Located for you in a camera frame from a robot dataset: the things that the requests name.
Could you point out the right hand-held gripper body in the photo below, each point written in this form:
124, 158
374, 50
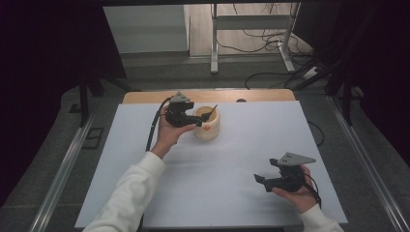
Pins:
291, 179

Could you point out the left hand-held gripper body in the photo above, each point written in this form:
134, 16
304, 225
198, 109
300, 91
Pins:
177, 114

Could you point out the cream cup with orange mark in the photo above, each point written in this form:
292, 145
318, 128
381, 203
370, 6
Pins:
211, 132

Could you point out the person's right hand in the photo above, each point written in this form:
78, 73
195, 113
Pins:
298, 199

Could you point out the person's left hand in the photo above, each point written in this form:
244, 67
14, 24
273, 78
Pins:
167, 135

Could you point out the wooden table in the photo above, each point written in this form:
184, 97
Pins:
225, 96

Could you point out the white table mat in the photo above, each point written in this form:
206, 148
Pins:
219, 167

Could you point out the black floor plate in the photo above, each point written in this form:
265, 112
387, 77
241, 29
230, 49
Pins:
93, 138

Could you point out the white cabinet panel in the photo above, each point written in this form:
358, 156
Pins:
148, 29

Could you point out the black stand legs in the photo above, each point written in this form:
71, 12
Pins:
83, 100
347, 103

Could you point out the white power strip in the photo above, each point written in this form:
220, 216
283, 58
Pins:
311, 72

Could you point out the black curtain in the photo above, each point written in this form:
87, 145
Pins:
45, 64
374, 64

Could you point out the white metal stand frame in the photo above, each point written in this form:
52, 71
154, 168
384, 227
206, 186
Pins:
214, 45

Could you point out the aluminium floor rail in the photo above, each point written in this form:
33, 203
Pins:
64, 174
367, 161

